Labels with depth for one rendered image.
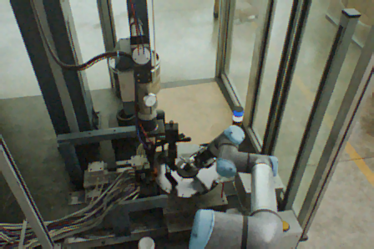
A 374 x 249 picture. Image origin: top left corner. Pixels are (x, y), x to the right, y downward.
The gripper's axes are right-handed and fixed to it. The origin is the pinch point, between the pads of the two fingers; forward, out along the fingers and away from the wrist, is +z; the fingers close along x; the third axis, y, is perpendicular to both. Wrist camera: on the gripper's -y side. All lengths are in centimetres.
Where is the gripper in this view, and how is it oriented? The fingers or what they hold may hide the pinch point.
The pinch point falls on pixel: (195, 165)
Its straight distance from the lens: 158.0
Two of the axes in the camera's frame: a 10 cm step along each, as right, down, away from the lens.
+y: -7.3, 2.9, -6.2
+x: 5.1, 8.4, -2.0
